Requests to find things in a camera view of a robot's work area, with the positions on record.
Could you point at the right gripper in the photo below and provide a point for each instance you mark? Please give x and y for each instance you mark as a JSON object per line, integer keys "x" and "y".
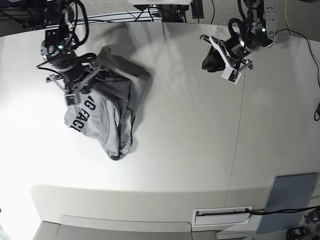
{"x": 72, "y": 77}

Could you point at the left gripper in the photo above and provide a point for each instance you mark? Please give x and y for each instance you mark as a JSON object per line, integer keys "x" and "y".
{"x": 225, "y": 53}

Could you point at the grey T-shirt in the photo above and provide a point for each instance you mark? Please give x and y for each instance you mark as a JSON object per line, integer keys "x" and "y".
{"x": 108, "y": 112}

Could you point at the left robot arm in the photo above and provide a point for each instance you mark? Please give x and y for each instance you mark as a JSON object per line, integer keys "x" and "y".
{"x": 256, "y": 29}

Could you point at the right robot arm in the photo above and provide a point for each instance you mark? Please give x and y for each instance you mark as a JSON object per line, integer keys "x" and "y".
{"x": 66, "y": 29}

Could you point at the grey-blue flat panel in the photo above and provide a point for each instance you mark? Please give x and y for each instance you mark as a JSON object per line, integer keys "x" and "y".
{"x": 287, "y": 192}

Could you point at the black device bottom right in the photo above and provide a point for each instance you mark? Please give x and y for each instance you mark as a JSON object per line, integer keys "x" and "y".
{"x": 297, "y": 233}

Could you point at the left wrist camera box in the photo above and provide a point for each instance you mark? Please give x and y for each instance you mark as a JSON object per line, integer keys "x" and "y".
{"x": 231, "y": 74}

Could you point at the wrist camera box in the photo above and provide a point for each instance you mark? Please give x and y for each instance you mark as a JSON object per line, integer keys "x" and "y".
{"x": 72, "y": 99}
{"x": 231, "y": 74}

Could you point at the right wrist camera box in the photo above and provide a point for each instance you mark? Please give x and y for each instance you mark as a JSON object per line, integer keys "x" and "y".
{"x": 72, "y": 99}

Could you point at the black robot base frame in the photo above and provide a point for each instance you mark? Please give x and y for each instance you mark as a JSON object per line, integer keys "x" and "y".
{"x": 174, "y": 13}

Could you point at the white table cable grommet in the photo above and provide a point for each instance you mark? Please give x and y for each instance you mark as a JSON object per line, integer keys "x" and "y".
{"x": 211, "y": 217}

